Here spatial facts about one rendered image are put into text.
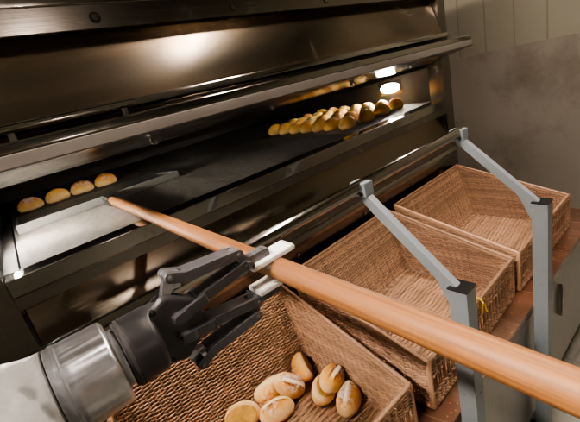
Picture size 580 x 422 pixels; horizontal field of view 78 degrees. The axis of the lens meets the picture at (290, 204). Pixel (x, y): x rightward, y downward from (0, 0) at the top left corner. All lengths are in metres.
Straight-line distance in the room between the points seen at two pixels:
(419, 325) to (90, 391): 0.29
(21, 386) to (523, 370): 0.39
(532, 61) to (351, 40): 1.95
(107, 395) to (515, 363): 0.34
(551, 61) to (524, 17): 0.35
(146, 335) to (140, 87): 0.66
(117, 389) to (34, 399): 0.06
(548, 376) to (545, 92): 2.92
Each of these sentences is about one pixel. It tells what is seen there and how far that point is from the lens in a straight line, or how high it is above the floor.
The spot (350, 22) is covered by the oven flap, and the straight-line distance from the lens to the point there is 1.47.
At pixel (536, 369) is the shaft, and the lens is 0.31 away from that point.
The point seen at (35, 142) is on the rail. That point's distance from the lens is 0.77.
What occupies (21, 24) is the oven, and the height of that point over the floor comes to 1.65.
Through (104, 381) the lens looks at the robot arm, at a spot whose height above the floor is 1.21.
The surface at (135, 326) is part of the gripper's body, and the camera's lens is 0.41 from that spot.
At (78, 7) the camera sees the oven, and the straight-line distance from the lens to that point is 0.97.
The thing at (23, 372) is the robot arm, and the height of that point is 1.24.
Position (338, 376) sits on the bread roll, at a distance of 1.06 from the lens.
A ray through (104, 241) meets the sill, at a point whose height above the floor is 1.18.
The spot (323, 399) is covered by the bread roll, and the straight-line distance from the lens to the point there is 1.07.
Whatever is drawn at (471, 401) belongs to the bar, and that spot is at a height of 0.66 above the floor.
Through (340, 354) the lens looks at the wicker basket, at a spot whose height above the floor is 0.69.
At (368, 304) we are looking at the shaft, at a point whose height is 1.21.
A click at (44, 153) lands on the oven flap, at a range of 0.76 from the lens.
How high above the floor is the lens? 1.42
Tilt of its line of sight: 18 degrees down
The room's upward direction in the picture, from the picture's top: 14 degrees counter-clockwise
